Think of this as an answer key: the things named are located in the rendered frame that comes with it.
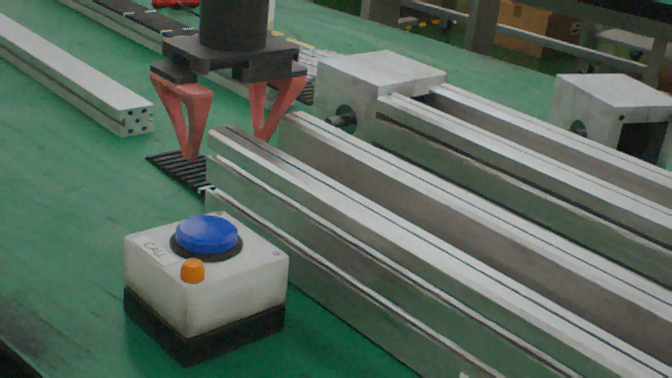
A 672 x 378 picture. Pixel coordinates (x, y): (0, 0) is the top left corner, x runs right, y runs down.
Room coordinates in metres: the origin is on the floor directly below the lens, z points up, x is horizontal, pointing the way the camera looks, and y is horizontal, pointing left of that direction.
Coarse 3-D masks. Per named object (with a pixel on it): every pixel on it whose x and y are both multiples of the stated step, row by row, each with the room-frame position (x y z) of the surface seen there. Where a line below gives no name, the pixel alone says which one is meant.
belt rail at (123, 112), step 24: (0, 24) 1.04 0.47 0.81; (0, 48) 1.00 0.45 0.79; (24, 48) 0.95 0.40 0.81; (48, 48) 0.96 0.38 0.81; (24, 72) 0.95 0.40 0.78; (48, 72) 0.90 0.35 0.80; (72, 72) 0.88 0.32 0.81; (96, 72) 0.89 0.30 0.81; (72, 96) 0.86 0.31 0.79; (96, 96) 0.82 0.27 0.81; (120, 96) 0.82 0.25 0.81; (96, 120) 0.82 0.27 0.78; (120, 120) 0.78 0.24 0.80; (144, 120) 0.80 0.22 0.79
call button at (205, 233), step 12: (204, 216) 0.49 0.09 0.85; (216, 216) 0.49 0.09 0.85; (180, 228) 0.47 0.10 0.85; (192, 228) 0.47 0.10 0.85; (204, 228) 0.47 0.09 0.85; (216, 228) 0.48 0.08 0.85; (228, 228) 0.48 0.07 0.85; (180, 240) 0.46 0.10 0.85; (192, 240) 0.46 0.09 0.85; (204, 240) 0.46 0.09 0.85; (216, 240) 0.46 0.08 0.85; (228, 240) 0.47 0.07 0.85; (204, 252) 0.46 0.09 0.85; (216, 252) 0.46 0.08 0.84
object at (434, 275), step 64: (320, 128) 0.65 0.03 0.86; (256, 192) 0.57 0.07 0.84; (320, 192) 0.53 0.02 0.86; (384, 192) 0.58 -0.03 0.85; (448, 192) 0.55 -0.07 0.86; (320, 256) 0.53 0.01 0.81; (384, 256) 0.49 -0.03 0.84; (448, 256) 0.45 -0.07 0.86; (512, 256) 0.49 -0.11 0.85; (576, 256) 0.47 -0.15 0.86; (384, 320) 0.47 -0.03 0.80; (448, 320) 0.43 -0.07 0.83; (512, 320) 0.40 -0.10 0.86; (576, 320) 0.40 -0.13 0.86; (640, 320) 0.42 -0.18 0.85
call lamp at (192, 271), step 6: (192, 258) 0.44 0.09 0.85; (186, 264) 0.43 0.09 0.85; (192, 264) 0.43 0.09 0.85; (198, 264) 0.43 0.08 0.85; (180, 270) 0.43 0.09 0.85; (186, 270) 0.43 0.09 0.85; (192, 270) 0.43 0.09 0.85; (198, 270) 0.43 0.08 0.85; (204, 270) 0.43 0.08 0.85; (180, 276) 0.43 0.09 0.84; (186, 276) 0.43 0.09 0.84; (192, 276) 0.43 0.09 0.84; (198, 276) 0.43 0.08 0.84; (204, 276) 0.43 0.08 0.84; (186, 282) 0.43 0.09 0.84; (192, 282) 0.43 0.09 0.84; (198, 282) 0.43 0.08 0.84
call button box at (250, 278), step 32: (128, 256) 0.47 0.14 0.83; (160, 256) 0.45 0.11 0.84; (192, 256) 0.46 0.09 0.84; (224, 256) 0.46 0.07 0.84; (256, 256) 0.47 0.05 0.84; (128, 288) 0.47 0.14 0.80; (160, 288) 0.44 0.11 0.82; (192, 288) 0.42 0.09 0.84; (224, 288) 0.44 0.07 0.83; (256, 288) 0.46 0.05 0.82; (160, 320) 0.44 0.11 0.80; (192, 320) 0.42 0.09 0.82; (224, 320) 0.44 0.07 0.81; (256, 320) 0.46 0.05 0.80; (192, 352) 0.42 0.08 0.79; (224, 352) 0.44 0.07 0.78
